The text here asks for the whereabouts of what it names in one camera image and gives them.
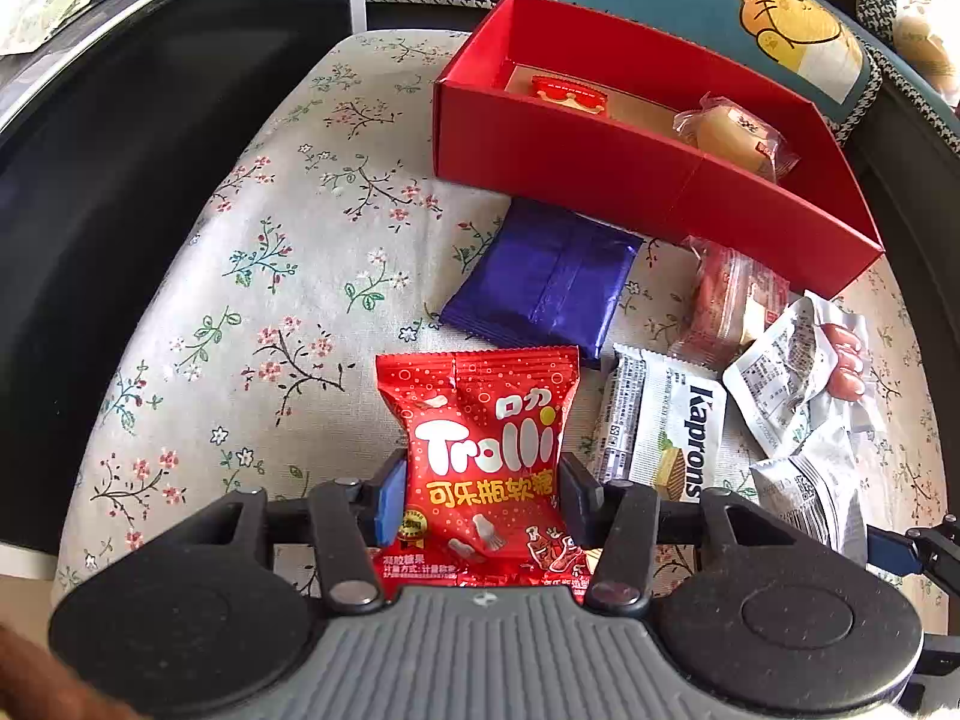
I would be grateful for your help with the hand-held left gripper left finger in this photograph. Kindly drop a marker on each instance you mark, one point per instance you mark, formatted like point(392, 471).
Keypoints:
point(388, 504)

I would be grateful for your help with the red cardboard box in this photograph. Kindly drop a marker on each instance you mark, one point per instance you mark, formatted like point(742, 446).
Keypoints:
point(570, 157)

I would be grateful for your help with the pink pastry packet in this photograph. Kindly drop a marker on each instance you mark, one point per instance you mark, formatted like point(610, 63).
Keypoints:
point(724, 292)

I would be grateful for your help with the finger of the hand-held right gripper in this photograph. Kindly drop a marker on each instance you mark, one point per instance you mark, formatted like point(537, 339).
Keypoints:
point(891, 549)

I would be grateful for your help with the silver sausage packet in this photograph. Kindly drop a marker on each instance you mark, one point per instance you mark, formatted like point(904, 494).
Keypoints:
point(844, 360)

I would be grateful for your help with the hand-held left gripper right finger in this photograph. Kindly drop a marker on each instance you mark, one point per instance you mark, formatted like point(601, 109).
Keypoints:
point(581, 499)

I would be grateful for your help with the purple foil snack packet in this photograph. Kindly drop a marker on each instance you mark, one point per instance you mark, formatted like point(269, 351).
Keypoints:
point(540, 277)

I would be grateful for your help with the white wafer packet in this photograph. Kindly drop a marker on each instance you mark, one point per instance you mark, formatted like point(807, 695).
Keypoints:
point(660, 420)

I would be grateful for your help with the silver printed packet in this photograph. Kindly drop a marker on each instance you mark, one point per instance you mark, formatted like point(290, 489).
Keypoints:
point(780, 367)

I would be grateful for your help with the white snack packet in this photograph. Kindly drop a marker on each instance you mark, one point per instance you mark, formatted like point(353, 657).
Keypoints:
point(810, 495)

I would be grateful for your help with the small red wrapped candy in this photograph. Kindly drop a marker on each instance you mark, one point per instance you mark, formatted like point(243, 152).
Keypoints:
point(566, 90)

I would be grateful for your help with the floral seat cushion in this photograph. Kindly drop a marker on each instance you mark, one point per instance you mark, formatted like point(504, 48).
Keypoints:
point(262, 277)

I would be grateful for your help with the clear wrapped yellow pastry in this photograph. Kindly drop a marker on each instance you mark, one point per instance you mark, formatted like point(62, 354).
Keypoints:
point(724, 131)

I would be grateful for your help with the yellow white plush toy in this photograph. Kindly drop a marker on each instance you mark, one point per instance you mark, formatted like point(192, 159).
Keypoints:
point(919, 30)

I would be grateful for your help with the red gummy candy packet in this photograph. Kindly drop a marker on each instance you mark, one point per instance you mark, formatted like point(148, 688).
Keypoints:
point(480, 450)

